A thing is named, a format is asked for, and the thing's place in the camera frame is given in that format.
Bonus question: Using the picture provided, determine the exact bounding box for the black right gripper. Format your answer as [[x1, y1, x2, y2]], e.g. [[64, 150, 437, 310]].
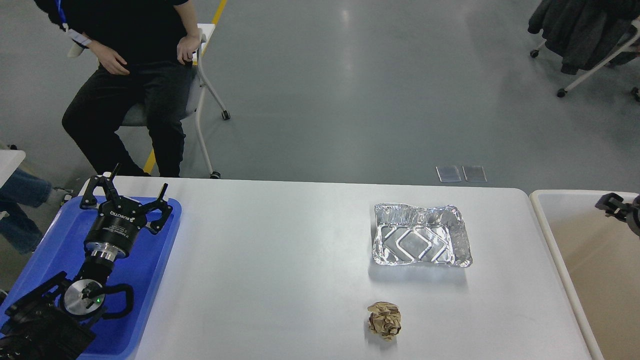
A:
[[594, 193, 640, 231]]

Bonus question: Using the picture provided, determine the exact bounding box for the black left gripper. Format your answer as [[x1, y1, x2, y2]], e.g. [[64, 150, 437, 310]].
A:
[[78, 164, 174, 261]]

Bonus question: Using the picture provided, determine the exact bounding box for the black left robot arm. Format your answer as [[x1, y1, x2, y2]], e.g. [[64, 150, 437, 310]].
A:
[[1, 165, 173, 360]]

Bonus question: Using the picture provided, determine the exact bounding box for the beige plastic bin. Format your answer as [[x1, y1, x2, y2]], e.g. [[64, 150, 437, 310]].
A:
[[529, 189, 640, 360]]

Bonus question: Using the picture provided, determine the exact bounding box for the white rolling chair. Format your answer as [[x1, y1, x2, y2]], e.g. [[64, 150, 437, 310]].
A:
[[66, 23, 231, 180]]

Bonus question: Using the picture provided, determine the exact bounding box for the blue plastic tray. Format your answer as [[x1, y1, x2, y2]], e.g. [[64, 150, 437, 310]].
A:
[[1, 196, 182, 360]]

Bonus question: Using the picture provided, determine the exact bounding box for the person leg in jeans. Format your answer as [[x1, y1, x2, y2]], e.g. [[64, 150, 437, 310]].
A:
[[0, 168, 74, 255]]

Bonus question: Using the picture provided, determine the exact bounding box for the white side table corner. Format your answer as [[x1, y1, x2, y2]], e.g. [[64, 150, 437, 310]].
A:
[[0, 149, 26, 187]]

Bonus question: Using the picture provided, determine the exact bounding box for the right floor plate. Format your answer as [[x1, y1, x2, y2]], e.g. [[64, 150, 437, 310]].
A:
[[462, 165, 488, 183]]

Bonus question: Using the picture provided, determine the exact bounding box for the floor plate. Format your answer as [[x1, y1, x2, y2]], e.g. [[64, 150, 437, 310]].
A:
[[462, 165, 488, 183], [435, 165, 462, 183]]

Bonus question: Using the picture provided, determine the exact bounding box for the seated person in black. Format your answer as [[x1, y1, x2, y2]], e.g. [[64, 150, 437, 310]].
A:
[[35, 0, 201, 178]]

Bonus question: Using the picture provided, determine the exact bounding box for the left floor plate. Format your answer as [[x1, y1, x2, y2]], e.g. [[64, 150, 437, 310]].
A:
[[435, 165, 462, 183]]

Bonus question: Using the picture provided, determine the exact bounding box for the chair with dark coats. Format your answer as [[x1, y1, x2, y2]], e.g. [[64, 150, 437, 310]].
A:
[[527, 0, 640, 98]]

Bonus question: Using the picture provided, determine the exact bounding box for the aluminium foil tray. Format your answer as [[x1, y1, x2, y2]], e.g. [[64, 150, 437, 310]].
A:
[[371, 203, 473, 268]]

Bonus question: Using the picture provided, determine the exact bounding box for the crumpled brown paper ball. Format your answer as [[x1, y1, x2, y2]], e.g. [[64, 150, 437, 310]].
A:
[[366, 301, 402, 342]]

